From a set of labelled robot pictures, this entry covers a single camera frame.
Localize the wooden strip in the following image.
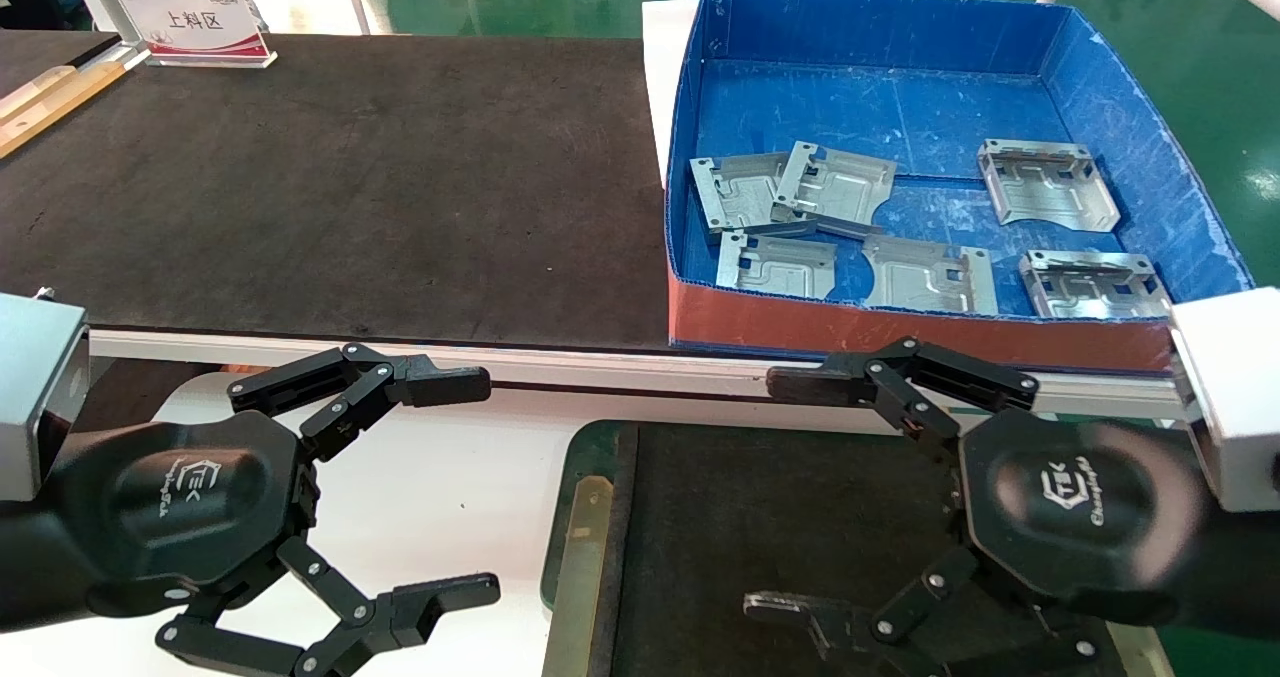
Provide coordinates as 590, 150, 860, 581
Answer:
0, 60, 126, 158

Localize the large black table mat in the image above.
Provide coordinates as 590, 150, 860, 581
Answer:
0, 32, 673, 350

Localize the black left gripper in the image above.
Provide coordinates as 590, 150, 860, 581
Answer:
50, 342, 501, 677

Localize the black tray with green rim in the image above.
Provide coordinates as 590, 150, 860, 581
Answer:
540, 419, 1181, 677

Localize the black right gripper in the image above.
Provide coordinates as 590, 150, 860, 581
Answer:
960, 409, 1206, 595

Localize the acrylic sign with Chinese text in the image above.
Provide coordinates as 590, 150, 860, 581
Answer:
115, 0, 278, 68

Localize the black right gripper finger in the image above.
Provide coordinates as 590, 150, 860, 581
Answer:
766, 335, 1041, 458
742, 547, 1101, 677

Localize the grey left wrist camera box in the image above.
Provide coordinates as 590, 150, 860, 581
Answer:
0, 290, 91, 503

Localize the white paper sheet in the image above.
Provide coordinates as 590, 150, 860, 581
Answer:
641, 0, 701, 193

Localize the stamped grey metal part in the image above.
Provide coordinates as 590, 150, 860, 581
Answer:
977, 139, 1121, 233
862, 235, 999, 316
1018, 249, 1173, 320
716, 232, 837, 300
690, 152, 816, 238
770, 140, 898, 240

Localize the aluminium table frame rail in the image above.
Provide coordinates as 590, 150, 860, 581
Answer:
88, 329, 1206, 423

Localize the blue corrugated plastic box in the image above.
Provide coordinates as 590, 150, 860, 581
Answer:
665, 0, 1259, 376

